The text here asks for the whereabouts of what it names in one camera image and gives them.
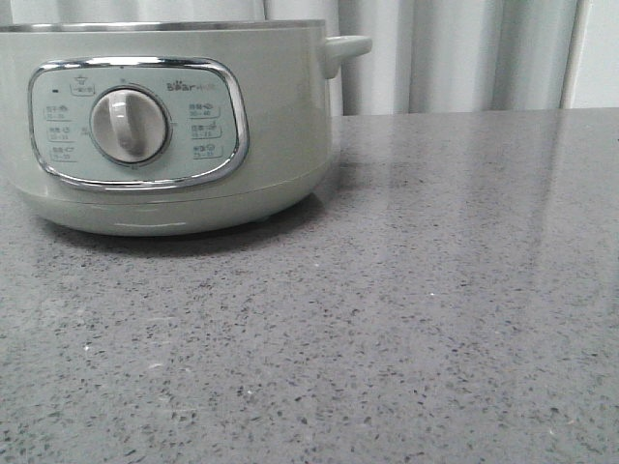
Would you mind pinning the pale green electric cooking pot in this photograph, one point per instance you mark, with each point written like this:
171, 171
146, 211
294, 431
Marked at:
248, 114

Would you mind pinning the grey round control knob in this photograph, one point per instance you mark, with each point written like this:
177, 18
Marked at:
128, 125

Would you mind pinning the white pleated curtain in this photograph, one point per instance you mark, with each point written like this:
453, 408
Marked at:
427, 56

